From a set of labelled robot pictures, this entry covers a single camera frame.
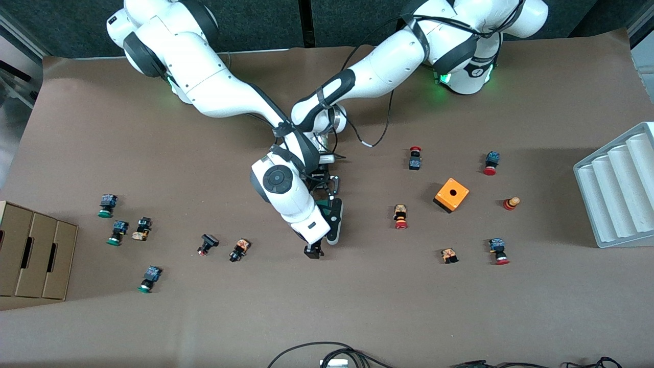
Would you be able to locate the grey ribbed tray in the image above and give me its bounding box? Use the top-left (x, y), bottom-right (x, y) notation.
top-left (573, 122), bottom-right (654, 249)

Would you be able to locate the orange button enclosure box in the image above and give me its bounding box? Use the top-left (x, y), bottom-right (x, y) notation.
top-left (433, 177), bottom-right (470, 214)

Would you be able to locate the black connector cable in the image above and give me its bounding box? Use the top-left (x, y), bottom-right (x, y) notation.
top-left (451, 359), bottom-right (514, 368)

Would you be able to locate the black vertical post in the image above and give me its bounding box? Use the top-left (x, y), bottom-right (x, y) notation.
top-left (299, 0), bottom-right (314, 49)

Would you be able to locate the black square button red base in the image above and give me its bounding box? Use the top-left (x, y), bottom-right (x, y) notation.
top-left (197, 233), bottom-right (220, 257)

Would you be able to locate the black looping cable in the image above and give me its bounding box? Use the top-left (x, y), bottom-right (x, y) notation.
top-left (267, 341), bottom-right (396, 368)

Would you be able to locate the green pushbutton with blue block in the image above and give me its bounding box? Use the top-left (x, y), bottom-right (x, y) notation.
top-left (137, 265), bottom-right (163, 294)
top-left (107, 220), bottom-right (129, 246)
top-left (98, 194), bottom-right (119, 219)

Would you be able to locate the black cable tangle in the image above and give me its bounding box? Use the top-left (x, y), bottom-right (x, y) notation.
top-left (562, 356), bottom-right (625, 368)

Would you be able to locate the black and beige selector switch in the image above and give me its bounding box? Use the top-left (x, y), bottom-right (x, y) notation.
top-left (131, 217), bottom-right (152, 242)

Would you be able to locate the black button with orange block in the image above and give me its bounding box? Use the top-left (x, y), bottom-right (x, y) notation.
top-left (229, 238), bottom-right (251, 263)

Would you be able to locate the brown cardboard box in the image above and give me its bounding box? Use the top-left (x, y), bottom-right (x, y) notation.
top-left (0, 200), bottom-right (79, 301)

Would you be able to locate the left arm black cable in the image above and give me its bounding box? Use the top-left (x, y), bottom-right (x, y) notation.
top-left (337, 45), bottom-right (396, 149)

